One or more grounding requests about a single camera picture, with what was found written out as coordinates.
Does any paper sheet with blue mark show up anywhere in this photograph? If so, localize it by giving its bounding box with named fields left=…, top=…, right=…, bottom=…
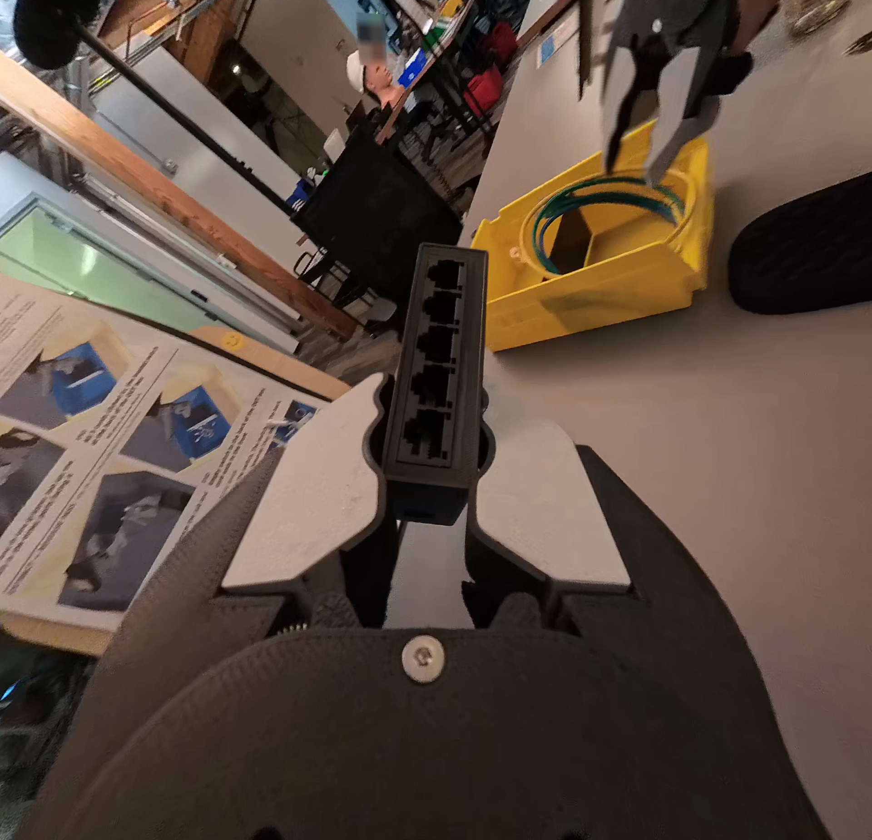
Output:
left=535, top=19, right=580, bottom=71

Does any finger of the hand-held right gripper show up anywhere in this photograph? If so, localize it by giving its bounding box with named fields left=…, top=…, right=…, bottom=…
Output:
left=599, top=44, right=647, bottom=175
left=644, top=46, right=722, bottom=186

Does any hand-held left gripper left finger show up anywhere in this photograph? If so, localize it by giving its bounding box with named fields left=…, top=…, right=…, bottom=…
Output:
left=222, top=371, right=399, bottom=626

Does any person's right hand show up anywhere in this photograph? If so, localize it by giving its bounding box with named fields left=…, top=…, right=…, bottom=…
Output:
left=734, top=0, right=818, bottom=54

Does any green ethernet cable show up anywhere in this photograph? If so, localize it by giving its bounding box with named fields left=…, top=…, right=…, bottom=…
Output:
left=531, top=174, right=688, bottom=276

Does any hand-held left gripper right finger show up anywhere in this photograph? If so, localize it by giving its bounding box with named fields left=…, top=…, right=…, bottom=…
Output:
left=465, top=389, right=632, bottom=628

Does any yellow plastic bin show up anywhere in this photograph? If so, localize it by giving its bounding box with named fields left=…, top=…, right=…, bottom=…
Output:
left=470, top=121, right=716, bottom=354

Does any black network switch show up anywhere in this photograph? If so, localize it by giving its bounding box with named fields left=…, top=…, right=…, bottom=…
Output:
left=380, top=242, right=490, bottom=526

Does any black textured pad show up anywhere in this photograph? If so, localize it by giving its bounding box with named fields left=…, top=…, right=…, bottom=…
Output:
left=728, top=171, right=872, bottom=316

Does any instruction poster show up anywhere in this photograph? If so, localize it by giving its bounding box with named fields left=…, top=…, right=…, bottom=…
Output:
left=0, top=271, right=328, bottom=633

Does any mannequin head with white helmet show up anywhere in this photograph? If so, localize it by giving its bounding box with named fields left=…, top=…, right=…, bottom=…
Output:
left=346, top=50, right=403, bottom=109

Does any yellow ethernet cable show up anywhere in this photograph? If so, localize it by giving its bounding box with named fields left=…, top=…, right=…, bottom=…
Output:
left=519, top=166, right=706, bottom=276

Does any wooden beam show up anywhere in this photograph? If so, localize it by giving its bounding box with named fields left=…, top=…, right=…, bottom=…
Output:
left=0, top=53, right=358, bottom=340

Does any black stand pole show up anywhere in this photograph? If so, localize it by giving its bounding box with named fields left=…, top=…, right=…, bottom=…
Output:
left=14, top=0, right=301, bottom=211

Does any black office chair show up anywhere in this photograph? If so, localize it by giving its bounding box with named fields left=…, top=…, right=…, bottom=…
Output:
left=292, top=121, right=464, bottom=330

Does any metal stand pole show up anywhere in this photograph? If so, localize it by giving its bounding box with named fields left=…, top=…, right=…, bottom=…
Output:
left=575, top=0, right=595, bottom=102

